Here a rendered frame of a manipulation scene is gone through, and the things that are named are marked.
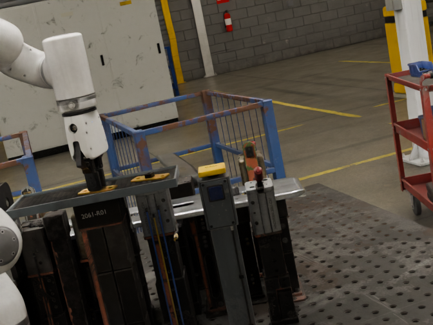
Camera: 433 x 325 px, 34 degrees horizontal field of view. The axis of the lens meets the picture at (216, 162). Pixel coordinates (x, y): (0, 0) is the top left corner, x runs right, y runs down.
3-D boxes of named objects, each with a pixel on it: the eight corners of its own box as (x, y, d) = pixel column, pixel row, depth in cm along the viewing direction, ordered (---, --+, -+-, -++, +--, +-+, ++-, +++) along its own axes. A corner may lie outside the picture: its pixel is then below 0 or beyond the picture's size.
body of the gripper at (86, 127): (84, 108, 147) (96, 160, 149) (103, 99, 156) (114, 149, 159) (51, 113, 149) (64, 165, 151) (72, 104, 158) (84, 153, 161)
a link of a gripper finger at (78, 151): (75, 158, 147) (87, 173, 151) (81, 128, 151) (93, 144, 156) (70, 158, 147) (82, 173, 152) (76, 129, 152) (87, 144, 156)
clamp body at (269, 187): (299, 305, 188) (275, 175, 181) (305, 324, 177) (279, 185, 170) (263, 312, 189) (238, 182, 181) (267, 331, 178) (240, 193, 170)
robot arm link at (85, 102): (84, 97, 147) (87, 111, 147) (101, 90, 155) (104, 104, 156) (48, 103, 149) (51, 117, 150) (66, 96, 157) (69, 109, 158)
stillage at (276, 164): (127, 244, 507) (97, 114, 487) (232, 215, 529) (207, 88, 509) (170, 298, 394) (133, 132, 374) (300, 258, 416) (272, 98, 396)
